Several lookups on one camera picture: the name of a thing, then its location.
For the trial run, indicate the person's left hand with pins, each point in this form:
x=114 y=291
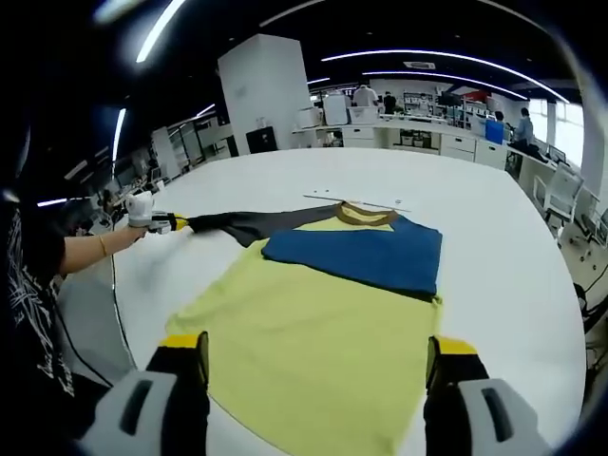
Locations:
x=133 y=233

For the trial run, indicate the ceiling light strip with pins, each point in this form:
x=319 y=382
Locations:
x=427 y=53
x=159 y=31
x=442 y=76

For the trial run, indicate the white cabinet row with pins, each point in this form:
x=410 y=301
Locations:
x=456 y=142

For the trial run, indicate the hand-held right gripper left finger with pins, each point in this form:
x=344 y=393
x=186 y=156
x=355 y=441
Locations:
x=152 y=413

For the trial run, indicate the blue storage bin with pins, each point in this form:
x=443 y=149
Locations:
x=494 y=131

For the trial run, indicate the yellow long-sleeved garment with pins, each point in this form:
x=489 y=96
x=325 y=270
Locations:
x=309 y=342

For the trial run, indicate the white office chair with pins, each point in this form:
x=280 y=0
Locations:
x=560 y=190

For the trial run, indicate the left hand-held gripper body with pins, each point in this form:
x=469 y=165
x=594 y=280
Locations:
x=140 y=209

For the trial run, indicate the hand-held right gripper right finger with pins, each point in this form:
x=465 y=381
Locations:
x=470 y=413

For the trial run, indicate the black cabinet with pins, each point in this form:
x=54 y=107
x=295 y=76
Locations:
x=260 y=140

